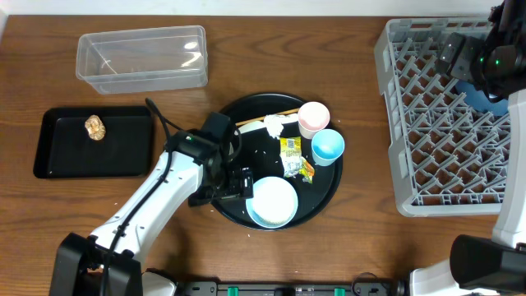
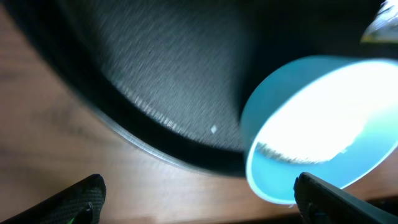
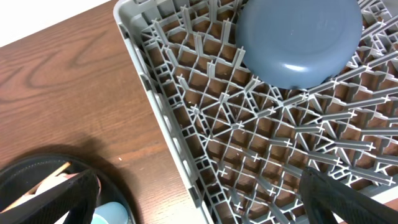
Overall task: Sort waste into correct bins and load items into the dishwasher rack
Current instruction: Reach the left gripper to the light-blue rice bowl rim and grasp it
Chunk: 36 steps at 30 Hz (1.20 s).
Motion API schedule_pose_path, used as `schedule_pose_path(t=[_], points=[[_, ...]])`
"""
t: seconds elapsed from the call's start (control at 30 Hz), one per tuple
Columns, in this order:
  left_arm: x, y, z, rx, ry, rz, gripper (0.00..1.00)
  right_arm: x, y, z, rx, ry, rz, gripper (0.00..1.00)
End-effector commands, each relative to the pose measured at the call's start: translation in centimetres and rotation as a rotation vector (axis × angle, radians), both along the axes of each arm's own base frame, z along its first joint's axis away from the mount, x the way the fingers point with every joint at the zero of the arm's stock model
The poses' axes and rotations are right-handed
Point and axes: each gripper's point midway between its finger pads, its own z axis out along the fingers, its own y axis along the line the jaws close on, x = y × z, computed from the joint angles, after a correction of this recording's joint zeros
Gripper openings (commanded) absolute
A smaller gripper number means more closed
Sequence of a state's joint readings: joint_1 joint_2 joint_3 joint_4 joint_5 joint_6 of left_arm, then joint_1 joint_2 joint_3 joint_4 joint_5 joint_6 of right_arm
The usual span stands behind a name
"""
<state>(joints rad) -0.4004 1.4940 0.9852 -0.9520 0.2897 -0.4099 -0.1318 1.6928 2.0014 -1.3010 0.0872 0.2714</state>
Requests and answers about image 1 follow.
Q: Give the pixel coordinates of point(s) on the black rectangular waste tray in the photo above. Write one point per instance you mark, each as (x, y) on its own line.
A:
(65, 149)

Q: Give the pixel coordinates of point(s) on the grey dishwasher rack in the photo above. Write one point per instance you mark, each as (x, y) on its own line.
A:
(446, 158)

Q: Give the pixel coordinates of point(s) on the pink cup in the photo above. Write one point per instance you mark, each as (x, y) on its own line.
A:
(312, 117)

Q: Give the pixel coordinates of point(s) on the white plastic spoon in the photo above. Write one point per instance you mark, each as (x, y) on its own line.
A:
(258, 124)

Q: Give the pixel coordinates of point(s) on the crumpled white tissue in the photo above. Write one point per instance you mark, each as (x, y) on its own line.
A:
(273, 125)

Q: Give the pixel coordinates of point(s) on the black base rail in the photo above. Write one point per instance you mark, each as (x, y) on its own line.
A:
(367, 287)

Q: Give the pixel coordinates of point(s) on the light blue cup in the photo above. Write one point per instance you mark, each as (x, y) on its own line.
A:
(327, 146)

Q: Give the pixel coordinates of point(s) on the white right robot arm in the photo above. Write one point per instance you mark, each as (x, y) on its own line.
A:
(496, 66)

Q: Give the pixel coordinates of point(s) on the round black serving tray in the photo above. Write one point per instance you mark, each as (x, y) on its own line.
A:
(260, 153)

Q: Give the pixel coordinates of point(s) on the light blue small bowl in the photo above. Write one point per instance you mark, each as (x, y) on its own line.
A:
(274, 203)

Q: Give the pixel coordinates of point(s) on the brown food scrap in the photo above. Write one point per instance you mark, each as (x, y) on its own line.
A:
(95, 128)

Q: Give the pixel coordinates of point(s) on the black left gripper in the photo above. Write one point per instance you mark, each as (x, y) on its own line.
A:
(240, 186)

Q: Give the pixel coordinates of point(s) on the large dark blue bowl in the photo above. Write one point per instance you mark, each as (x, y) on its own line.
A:
(479, 101)

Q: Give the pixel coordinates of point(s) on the clear plastic bin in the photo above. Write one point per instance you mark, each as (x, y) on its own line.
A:
(143, 60)

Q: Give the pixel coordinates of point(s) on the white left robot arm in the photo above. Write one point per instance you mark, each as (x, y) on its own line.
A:
(194, 168)

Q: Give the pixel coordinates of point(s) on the yellow snack wrapper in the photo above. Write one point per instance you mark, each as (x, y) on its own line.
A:
(292, 160)

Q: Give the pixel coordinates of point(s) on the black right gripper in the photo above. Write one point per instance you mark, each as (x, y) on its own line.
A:
(449, 54)

